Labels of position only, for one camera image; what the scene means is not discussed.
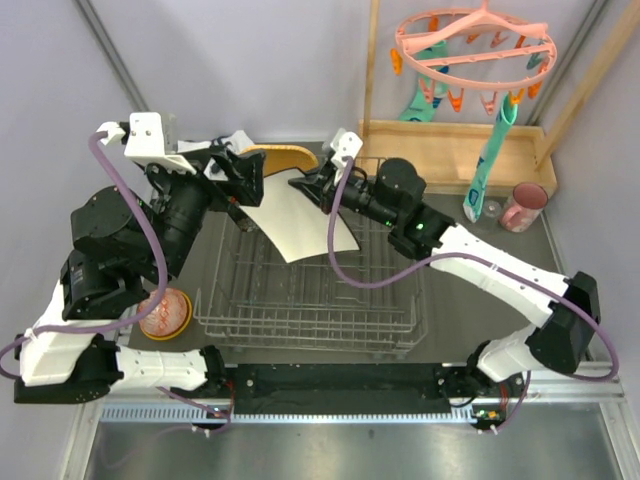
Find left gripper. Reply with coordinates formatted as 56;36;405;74
147;146;266;284

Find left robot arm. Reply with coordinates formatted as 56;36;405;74
13;146;266;404

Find yellow woven-pattern plate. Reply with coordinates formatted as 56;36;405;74
241;144;319;177

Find black floral square plate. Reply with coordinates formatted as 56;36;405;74
229;207;259;232

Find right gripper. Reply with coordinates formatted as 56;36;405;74
289;159;399;229

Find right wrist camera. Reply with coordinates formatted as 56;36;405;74
327;128;363;170

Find pink round clothes hanger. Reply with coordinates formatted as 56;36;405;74
390;1;558;115

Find pink ceramic mug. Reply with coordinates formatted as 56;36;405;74
500;182;549;233

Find wooden tray frame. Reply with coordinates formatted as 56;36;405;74
359;1;639;195

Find teal patterned sock front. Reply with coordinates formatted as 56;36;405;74
463;94;518;223

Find grey wire dish rack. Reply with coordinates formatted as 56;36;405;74
194;217;429;358

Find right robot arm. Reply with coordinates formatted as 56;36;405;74
289;158;600;396

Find teal patterned sock back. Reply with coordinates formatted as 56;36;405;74
397;39;451;124

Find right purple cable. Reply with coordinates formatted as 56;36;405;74
326;157;621;435

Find red patterned bowl yellow rim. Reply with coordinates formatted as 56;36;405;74
139;288;193;341

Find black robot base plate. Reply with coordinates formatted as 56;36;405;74
171;363;524;416

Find white printed cloth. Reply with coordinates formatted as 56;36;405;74
177;130;255;154

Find teal patterned sock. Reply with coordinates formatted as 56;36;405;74
397;39;451;124
463;94;518;223

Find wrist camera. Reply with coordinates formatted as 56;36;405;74
96;112;197;175
327;128;363;170

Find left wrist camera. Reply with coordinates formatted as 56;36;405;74
96;112;197;175

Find clear glass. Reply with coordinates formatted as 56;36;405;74
482;200;502;219

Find white square plate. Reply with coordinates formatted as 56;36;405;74
241;168;329;263

